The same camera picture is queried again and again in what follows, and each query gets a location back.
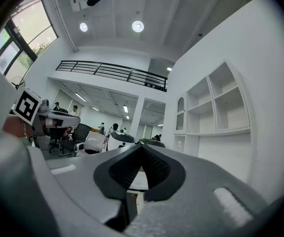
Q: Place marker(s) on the round ceiling light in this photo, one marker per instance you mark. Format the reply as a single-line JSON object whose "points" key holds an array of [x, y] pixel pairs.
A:
{"points": [[137, 26], [83, 27]]}

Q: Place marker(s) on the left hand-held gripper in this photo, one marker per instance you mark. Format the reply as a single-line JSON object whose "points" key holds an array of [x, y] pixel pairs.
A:
{"points": [[27, 106]]}

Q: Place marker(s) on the black metal balcony railing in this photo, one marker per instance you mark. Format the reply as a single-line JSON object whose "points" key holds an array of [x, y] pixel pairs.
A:
{"points": [[102, 63]]}

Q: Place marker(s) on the black wall fan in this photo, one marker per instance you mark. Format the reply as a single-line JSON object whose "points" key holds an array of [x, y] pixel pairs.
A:
{"points": [[17, 85]]}

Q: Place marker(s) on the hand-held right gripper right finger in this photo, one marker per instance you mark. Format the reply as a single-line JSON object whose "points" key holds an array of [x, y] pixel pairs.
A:
{"points": [[193, 206]]}

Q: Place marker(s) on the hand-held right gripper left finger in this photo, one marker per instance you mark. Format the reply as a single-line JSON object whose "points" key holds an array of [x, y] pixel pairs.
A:
{"points": [[82, 181]]}

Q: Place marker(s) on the white and black robot base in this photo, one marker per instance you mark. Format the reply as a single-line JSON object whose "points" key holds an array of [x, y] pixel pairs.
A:
{"points": [[122, 138], [151, 142]]}

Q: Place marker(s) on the ceiling tube light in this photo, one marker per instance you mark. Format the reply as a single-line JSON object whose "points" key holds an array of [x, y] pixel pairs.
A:
{"points": [[125, 108], [80, 97]]}

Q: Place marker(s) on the black office chair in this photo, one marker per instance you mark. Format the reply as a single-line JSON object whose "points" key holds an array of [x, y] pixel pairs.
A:
{"points": [[78, 132]]}

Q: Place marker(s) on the person's left forearm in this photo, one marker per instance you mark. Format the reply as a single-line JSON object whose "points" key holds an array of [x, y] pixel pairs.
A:
{"points": [[13, 127]]}

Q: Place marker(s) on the white ceiling air conditioner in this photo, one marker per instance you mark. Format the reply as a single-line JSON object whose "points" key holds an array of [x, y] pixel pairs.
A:
{"points": [[78, 5]]}

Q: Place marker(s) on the clear glass figurine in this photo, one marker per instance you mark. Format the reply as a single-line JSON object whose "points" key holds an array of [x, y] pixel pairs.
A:
{"points": [[180, 146]]}

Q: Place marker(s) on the large glass window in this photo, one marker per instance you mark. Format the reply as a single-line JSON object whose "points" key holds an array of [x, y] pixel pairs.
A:
{"points": [[30, 21]]}

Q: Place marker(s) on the white wall shelf unit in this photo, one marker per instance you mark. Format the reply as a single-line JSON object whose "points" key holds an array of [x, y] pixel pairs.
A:
{"points": [[206, 122]]}

